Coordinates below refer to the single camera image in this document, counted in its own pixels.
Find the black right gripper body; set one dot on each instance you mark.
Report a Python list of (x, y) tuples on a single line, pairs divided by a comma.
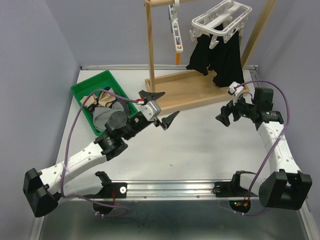
[(241, 108)]

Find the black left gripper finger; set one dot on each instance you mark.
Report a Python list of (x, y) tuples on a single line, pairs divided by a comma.
[(150, 96), (167, 121)]

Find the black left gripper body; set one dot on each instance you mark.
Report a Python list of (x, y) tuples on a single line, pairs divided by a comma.
[(137, 125)]

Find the blue striped underwear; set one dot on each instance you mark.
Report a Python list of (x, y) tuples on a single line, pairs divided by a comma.
[(129, 108)]

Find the wooden clothes rack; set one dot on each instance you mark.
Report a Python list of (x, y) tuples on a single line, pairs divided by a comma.
[(190, 89)]

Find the grey underwear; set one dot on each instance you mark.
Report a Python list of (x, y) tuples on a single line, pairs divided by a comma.
[(102, 114)]

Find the beige underwear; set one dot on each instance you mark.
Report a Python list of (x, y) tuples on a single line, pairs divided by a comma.
[(102, 100)]

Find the black underwear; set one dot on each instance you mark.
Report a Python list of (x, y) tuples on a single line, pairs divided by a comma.
[(224, 59)]

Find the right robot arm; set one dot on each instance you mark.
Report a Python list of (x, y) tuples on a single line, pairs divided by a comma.
[(286, 187)]

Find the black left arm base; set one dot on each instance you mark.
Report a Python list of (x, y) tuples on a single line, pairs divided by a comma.
[(103, 187)]

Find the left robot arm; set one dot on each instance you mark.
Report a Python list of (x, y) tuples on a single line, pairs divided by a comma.
[(45, 188)]

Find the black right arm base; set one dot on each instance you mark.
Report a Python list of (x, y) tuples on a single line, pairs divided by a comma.
[(236, 187)]

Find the white straight clip hanger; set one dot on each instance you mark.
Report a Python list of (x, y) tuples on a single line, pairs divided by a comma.
[(175, 29)]

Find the white rectangular clip hanger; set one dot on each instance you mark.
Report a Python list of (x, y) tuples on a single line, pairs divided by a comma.
[(222, 20)]

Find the green plastic tray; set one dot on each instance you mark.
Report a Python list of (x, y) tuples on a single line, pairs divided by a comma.
[(104, 80)]

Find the orange clothes peg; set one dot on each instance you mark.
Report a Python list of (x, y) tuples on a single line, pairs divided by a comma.
[(177, 58)]

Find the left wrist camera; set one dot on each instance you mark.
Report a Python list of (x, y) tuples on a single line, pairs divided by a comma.
[(149, 109)]

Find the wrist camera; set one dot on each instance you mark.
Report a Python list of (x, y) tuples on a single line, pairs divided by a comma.
[(236, 90), (149, 109)]

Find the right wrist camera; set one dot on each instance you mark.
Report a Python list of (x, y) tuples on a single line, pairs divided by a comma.
[(236, 90)]

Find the aluminium mounting rail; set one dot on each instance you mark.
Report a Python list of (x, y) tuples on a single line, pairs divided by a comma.
[(153, 190)]

